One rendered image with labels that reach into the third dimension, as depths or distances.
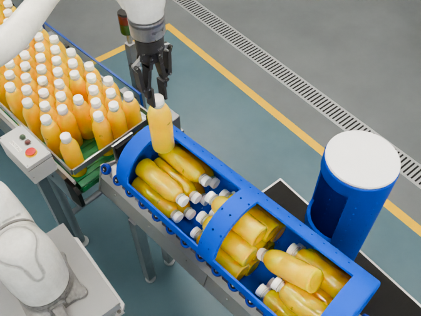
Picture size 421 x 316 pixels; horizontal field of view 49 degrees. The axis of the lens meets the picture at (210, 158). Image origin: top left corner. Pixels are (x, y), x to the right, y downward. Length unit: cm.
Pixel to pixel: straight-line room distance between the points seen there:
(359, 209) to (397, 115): 177
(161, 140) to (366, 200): 80
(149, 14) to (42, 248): 65
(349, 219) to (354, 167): 24
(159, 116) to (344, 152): 77
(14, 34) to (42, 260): 59
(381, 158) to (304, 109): 163
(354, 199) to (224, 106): 177
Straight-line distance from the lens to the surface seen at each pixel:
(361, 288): 134
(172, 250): 174
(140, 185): 164
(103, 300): 146
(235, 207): 139
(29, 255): 129
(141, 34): 117
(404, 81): 383
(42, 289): 137
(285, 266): 138
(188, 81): 357
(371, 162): 183
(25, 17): 105
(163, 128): 141
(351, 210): 187
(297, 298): 138
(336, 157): 181
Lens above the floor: 241
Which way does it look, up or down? 52 degrees down
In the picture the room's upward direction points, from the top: 1 degrees counter-clockwise
